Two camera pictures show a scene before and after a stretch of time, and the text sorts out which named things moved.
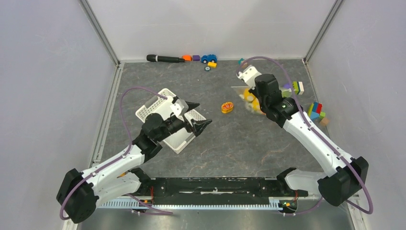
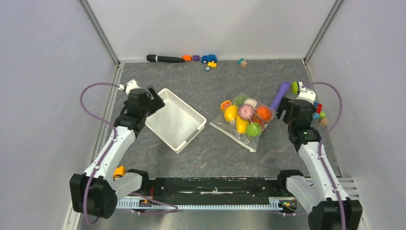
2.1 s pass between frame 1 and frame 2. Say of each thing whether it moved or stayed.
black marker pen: stayed
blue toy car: stayed
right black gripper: moved
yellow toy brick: stayed
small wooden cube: stayed
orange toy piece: stayed
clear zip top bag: moved
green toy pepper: moved
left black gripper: moved
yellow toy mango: moved
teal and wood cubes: stayed
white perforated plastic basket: stayed
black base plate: stayed
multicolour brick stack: stayed
